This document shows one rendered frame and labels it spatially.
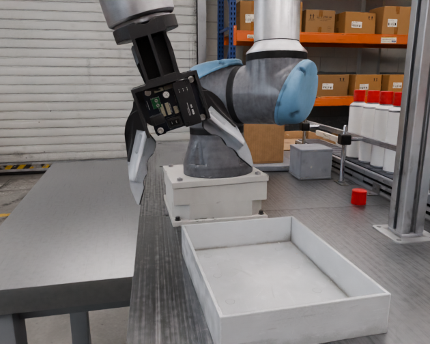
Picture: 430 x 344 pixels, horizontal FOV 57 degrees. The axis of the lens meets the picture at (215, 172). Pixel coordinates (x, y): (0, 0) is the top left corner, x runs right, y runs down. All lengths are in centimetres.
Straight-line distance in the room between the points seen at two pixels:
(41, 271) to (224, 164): 38
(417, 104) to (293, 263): 34
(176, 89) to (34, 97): 471
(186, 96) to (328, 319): 29
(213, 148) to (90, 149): 433
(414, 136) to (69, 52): 454
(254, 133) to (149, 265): 72
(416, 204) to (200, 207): 41
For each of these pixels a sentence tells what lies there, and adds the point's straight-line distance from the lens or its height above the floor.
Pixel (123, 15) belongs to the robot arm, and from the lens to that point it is 44.
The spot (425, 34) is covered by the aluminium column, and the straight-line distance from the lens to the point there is 77.
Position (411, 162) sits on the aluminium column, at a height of 97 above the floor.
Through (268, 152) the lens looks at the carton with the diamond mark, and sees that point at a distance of 129.
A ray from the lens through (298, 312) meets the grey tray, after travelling 46.
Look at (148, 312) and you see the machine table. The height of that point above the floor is 83.
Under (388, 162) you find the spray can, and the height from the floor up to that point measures 91.
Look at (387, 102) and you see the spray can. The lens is 115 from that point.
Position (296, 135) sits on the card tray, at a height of 85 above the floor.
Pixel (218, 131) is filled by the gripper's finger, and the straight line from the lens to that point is 49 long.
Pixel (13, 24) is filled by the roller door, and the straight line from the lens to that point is 516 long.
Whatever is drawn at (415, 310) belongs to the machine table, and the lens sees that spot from 60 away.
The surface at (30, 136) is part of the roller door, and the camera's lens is 517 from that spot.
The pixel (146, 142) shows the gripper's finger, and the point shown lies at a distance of 48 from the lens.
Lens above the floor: 112
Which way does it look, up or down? 13 degrees down
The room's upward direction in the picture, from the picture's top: straight up
